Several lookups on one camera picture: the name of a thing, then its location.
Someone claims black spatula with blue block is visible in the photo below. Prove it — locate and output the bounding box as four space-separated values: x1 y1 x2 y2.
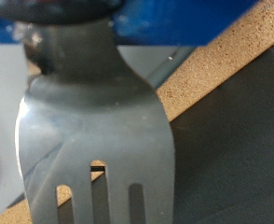
0 0 259 224

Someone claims silver toaster oven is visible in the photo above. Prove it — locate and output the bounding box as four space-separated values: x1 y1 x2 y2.
0 42 196 213

